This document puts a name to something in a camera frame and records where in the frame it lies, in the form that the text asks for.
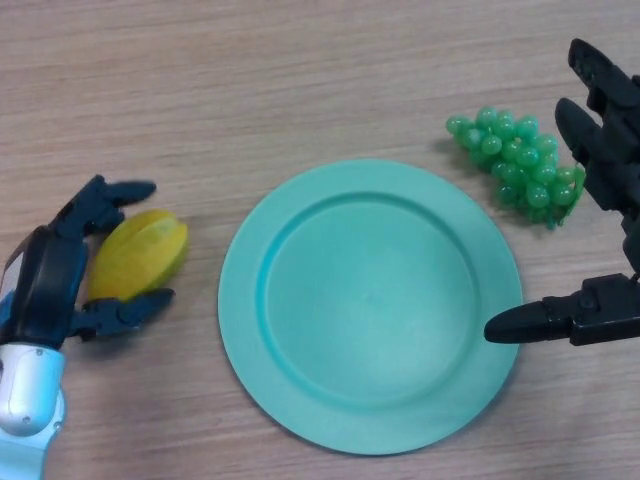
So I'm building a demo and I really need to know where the green grape bunch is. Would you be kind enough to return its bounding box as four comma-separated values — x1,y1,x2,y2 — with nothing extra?
445,105,587,230

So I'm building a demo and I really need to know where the yellow starfruit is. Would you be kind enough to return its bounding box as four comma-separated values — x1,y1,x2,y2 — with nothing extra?
88,209,190,304

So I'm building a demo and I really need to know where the green round plate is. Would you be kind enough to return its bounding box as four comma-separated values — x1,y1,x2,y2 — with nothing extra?
217,158,524,456

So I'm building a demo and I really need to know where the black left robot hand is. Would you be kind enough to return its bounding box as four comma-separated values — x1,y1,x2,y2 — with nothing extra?
0,174,176,351

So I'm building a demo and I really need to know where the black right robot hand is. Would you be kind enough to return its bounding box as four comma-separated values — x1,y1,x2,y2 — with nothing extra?
483,38,640,347

